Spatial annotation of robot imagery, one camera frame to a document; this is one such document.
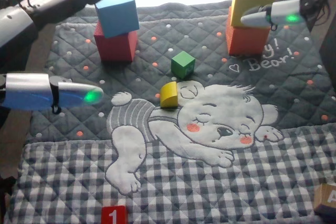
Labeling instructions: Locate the small red number block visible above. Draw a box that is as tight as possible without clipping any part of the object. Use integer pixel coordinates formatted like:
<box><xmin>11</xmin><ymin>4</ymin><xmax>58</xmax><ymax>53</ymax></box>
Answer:
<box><xmin>101</xmin><ymin>205</ymin><xmax>128</xmax><ymax>224</ymax></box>

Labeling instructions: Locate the orange foam cube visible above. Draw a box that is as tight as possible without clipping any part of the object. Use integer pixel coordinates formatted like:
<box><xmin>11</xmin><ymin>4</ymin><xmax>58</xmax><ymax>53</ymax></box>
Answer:
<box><xmin>225</xmin><ymin>6</ymin><xmax>271</xmax><ymax>56</ymax></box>

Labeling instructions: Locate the grey quilt with bear print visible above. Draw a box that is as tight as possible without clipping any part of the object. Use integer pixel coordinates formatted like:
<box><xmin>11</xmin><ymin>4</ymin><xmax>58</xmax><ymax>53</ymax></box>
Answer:
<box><xmin>5</xmin><ymin>0</ymin><xmax>336</xmax><ymax>224</ymax></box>

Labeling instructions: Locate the small green cube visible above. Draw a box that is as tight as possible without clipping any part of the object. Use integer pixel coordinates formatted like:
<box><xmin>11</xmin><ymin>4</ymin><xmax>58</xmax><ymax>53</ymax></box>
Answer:
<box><xmin>171</xmin><ymin>51</ymin><xmax>196</xmax><ymax>79</ymax></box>

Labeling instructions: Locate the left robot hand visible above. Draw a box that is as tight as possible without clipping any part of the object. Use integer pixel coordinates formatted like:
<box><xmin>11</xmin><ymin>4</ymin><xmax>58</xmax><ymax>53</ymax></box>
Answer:
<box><xmin>0</xmin><ymin>0</ymin><xmax>108</xmax><ymax>49</ymax></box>

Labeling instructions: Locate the red foam cube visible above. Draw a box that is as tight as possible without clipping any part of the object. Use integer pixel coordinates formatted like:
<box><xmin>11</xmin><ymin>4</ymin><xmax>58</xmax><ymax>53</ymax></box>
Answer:
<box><xmin>93</xmin><ymin>20</ymin><xmax>138</xmax><ymax>63</ymax></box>

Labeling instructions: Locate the small wooden letter block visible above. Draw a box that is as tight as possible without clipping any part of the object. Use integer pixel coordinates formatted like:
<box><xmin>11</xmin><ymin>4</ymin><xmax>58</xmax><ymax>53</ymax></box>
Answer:
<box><xmin>313</xmin><ymin>183</ymin><xmax>336</xmax><ymax>216</ymax></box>

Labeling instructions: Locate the small yellow half-round block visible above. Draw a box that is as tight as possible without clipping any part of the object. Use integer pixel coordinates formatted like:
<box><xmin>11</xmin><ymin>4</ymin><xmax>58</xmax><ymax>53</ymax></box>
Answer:
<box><xmin>159</xmin><ymin>81</ymin><xmax>179</xmax><ymax>109</ymax></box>

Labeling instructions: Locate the blue foam cube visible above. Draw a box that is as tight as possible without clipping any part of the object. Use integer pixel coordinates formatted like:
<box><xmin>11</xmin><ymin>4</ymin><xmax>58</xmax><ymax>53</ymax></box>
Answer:
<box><xmin>94</xmin><ymin>0</ymin><xmax>140</xmax><ymax>38</ymax></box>

